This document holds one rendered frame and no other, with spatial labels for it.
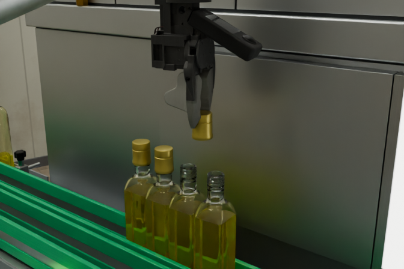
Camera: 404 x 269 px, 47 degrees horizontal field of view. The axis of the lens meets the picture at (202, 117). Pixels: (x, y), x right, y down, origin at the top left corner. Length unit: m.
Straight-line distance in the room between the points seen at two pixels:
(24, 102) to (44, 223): 2.78
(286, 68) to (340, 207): 0.25
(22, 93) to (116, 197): 2.67
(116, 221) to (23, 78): 2.83
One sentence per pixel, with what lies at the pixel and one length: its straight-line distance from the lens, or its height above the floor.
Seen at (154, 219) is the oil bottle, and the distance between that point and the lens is 0.88.
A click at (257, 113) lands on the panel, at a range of 0.86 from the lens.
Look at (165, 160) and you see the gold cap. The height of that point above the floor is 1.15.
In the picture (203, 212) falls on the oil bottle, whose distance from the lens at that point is 0.80.
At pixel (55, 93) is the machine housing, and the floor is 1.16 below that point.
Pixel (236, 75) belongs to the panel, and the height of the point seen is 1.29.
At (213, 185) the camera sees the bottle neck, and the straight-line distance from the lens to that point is 0.78.
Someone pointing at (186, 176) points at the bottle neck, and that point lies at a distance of 0.81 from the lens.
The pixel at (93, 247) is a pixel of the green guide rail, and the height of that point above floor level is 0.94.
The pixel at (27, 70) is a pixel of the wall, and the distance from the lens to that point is 3.81.
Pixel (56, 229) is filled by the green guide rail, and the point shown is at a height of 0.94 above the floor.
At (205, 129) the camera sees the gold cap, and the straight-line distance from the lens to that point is 0.77.
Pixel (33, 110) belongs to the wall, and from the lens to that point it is 3.89.
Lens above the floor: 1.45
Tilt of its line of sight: 17 degrees down
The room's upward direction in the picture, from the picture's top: straight up
